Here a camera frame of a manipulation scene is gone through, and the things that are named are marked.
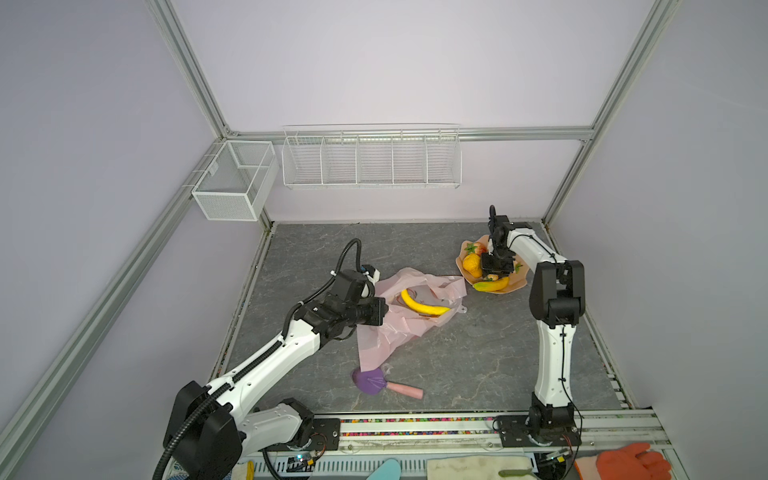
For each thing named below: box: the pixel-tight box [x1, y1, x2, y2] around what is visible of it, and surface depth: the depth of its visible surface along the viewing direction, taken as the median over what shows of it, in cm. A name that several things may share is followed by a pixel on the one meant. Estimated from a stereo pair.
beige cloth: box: [426, 455, 535, 480], surface depth 70 cm
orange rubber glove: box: [596, 443, 672, 480], surface depth 70 cm
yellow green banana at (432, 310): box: [401, 289, 450, 315], surface depth 95 cm
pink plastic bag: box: [356, 267, 468, 372], surface depth 88 cm
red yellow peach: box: [464, 242, 488, 255], surface depth 107 cm
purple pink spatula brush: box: [351, 367, 424, 399], surface depth 82 cm
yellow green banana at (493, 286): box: [473, 277, 510, 292], surface depth 97 cm
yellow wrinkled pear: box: [462, 253, 483, 278], surface depth 101 cm
